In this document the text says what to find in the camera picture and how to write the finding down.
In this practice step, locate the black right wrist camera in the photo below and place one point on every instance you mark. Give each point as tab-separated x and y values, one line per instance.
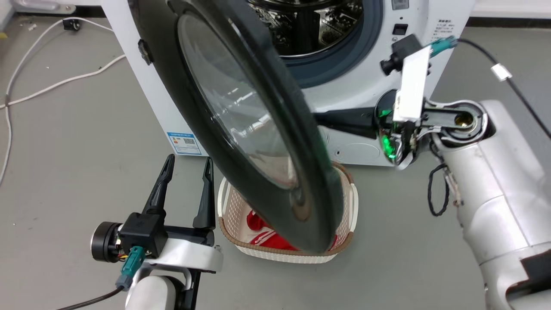
402	51

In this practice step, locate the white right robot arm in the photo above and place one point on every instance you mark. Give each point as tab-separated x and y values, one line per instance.
495	193

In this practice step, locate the white front-load washing machine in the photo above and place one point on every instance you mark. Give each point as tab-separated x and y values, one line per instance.
370	82

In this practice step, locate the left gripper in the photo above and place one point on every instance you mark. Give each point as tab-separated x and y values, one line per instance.
193	255

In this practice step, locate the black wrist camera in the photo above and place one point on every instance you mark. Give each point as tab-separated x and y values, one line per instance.
402	51
144	232

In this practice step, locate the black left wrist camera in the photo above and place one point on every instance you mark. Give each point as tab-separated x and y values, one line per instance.
144	232

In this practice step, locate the blue energy label sticker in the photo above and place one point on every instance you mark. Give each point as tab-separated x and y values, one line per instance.
184	143

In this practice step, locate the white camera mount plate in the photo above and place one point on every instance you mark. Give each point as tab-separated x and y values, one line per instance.
412	86

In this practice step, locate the steel washer drum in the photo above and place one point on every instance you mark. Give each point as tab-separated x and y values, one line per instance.
318	26

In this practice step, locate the black floor plug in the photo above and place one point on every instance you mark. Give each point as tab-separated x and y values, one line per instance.
71	24

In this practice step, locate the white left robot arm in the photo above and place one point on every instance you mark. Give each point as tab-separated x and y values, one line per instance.
150	295

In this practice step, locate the red white-striped garment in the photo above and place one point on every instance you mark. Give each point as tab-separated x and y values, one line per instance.
269	239

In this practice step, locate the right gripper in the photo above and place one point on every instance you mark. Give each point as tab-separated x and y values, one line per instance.
387	129

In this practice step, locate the black round glass washer door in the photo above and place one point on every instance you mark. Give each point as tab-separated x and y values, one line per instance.
258	142

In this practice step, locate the white basket with brown rim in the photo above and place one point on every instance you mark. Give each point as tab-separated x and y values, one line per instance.
344	224

